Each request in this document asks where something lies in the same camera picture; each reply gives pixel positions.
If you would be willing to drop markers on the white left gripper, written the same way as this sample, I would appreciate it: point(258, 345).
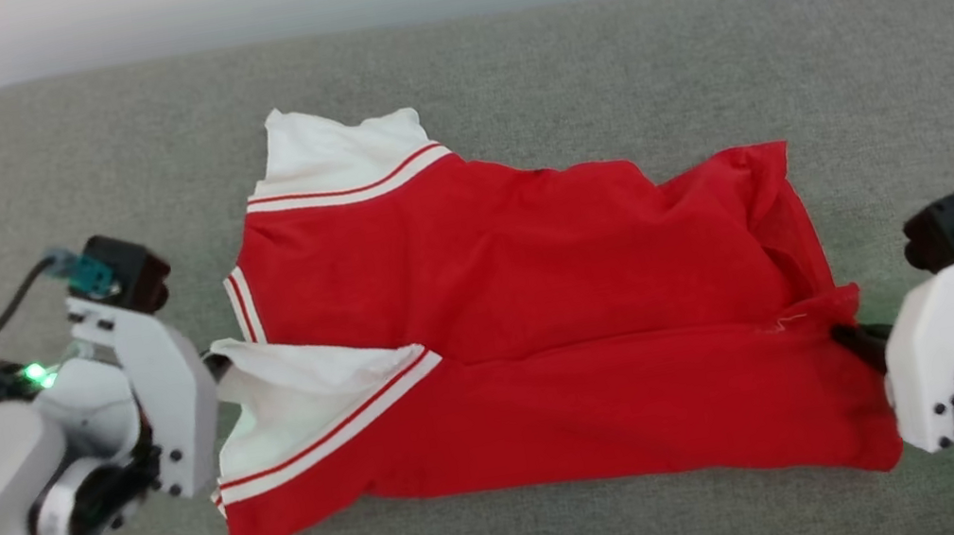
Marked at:
point(173, 402)

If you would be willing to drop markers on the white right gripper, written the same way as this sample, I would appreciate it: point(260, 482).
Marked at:
point(919, 370)

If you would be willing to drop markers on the red and white shirt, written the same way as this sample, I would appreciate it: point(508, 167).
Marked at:
point(539, 296)

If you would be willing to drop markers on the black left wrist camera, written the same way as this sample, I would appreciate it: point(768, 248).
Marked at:
point(133, 269)

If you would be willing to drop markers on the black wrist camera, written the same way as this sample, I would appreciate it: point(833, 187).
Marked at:
point(133, 269)
point(940, 228)

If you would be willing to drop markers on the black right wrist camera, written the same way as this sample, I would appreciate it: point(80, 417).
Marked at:
point(940, 228)

